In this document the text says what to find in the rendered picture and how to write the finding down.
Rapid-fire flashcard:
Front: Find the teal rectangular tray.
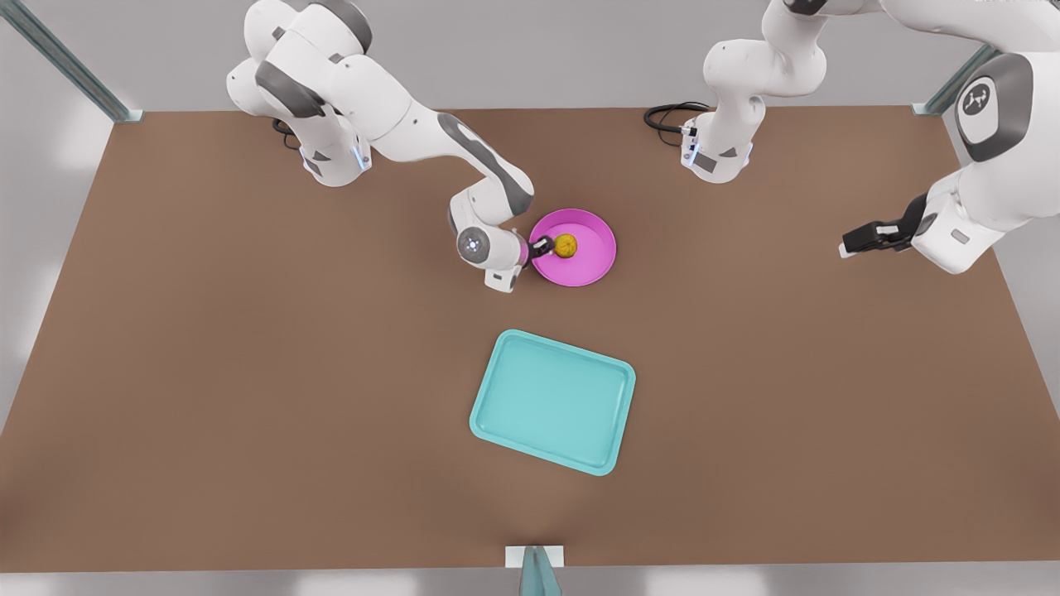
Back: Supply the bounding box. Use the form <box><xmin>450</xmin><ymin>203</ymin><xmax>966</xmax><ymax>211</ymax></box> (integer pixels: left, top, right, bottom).
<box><xmin>469</xmin><ymin>329</ymin><xmax>637</xmax><ymax>477</ymax></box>

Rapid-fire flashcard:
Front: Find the silver frame post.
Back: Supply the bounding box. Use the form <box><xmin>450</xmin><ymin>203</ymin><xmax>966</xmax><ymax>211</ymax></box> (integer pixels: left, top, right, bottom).
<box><xmin>912</xmin><ymin>46</ymin><xmax>1000</xmax><ymax>118</ymax></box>
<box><xmin>505</xmin><ymin>545</ymin><xmax>566</xmax><ymax>596</ymax></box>
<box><xmin>0</xmin><ymin>0</ymin><xmax>143</xmax><ymax>124</ymax></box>

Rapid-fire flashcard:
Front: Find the pink round plate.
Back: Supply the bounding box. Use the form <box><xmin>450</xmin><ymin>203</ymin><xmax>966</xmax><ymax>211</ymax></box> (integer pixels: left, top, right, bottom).
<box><xmin>528</xmin><ymin>209</ymin><xmax>618</xmax><ymax>288</ymax></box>

